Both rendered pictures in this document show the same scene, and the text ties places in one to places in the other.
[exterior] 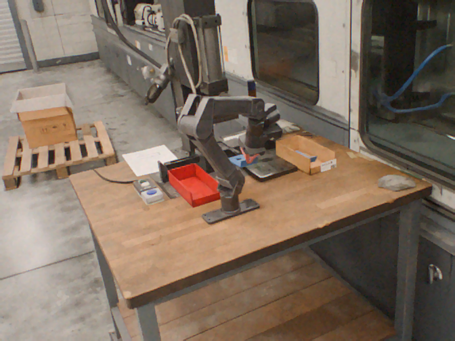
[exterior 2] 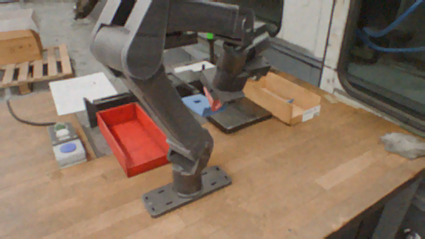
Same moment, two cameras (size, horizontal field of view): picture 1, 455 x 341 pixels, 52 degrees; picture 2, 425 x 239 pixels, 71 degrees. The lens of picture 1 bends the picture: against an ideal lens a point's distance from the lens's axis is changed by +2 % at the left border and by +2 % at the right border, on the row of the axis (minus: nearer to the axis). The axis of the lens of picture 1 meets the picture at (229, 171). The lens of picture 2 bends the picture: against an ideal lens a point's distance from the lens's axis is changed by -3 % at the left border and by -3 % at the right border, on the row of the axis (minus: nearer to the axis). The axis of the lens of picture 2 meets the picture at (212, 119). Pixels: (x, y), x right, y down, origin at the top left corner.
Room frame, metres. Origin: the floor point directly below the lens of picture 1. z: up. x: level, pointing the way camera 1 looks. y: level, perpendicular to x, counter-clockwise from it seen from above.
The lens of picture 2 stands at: (0.91, 0.03, 1.39)
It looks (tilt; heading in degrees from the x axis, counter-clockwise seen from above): 31 degrees down; 352
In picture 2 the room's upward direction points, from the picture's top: straight up
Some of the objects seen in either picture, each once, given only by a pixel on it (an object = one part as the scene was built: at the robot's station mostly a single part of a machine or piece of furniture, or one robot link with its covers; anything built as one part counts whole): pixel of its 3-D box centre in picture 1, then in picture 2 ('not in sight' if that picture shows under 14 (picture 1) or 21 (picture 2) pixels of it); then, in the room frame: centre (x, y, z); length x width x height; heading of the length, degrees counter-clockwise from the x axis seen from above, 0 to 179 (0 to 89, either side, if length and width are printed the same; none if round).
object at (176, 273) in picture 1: (240, 270); (190, 228); (1.69, 0.00, 0.45); 1.12 x 0.99 x 0.90; 114
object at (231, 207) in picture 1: (229, 201); (187, 177); (1.42, 0.01, 0.94); 0.20 x 0.07 x 0.08; 114
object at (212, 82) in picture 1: (208, 55); not in sight; (1.85, 0.03, 1.37); 0.11 x 0.09 x 0.30; 114
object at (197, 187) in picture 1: (193, 184); (132, 135); (1.62, 0.14, 0.93); 0.25 x 0.12 x 0.06; 24
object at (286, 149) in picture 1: (305, 154); (277, 96); (1.78, -0.32, 0.93); 0.25 x 0.13 x 0.08; 24
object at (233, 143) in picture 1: (221, 147); (171, 80); (1.85, 0.03, 0.98); 0.20 x 0.10 x 0.01; 114
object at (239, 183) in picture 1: (229, 184); (188, 150); (1.43, 0.01, 1.00); 0.09 x 0.06 x 0.06; 41
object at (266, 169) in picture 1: (269, 168); (234, 112); (1.74, -0.16, 0.91); 0.17 x 0.16 x 0.02; 114
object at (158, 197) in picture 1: (153, 199); (70, 157); (1.58, 0.30, 0.90); 0.07 x 0.07 x 0.06; 24
